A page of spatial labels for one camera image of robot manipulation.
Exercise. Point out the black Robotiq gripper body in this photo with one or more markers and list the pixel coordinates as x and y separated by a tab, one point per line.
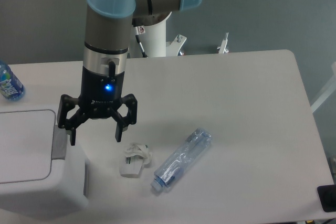
100	96

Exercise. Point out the white trash can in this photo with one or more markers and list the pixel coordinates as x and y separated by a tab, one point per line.
32	184

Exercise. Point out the white frame at right edge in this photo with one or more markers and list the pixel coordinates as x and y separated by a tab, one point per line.
324	92

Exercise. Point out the blue labelled drink bottle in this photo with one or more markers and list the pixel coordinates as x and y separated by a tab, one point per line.
11	87

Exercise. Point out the black device at table edge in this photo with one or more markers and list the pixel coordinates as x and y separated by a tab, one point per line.
327	197

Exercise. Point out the empty clear plastic bottle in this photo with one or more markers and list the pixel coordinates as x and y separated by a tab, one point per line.
179	162

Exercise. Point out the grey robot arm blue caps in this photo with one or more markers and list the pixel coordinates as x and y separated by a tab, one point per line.
107	37

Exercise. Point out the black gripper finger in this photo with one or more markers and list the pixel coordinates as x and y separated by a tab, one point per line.
123	121
66	104

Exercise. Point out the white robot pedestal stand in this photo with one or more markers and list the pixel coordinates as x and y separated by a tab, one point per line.
148	38

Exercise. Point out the crushed white paper cup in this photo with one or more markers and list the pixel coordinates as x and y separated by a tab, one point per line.
134	157

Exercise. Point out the grey trash can push button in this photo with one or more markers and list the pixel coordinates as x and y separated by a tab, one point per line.
59	145

